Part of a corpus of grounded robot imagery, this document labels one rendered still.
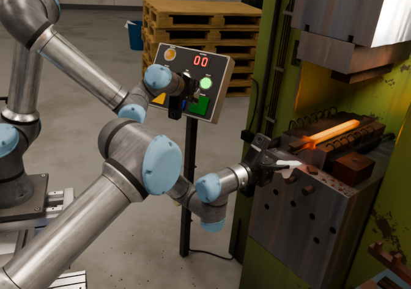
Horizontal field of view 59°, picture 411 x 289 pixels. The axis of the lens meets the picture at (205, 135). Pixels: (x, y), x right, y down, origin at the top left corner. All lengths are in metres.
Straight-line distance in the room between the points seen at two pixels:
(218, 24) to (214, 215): 3.20
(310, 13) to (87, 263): 1.69
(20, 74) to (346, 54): 1.00
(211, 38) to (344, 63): 3.01
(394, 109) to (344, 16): 0.62
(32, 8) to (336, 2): 0.86
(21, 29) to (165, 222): 1.65
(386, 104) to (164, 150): 1.18
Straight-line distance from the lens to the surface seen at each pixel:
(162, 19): 3.91
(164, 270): 2.13
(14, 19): 1.07
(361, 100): 1.76
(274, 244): 1.58
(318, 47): 1.26
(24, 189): 1.31
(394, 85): 1.69
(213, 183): 1.01
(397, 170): 1.38
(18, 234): 1.35
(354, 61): 1.23
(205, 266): 2.16
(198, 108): 1.49
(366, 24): 1.18
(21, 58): 1.24
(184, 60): 1.58
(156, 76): 1.14
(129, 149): 0.75
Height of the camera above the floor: 1.59
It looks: 27 degrees down
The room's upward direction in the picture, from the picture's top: 5 degrees clockwise
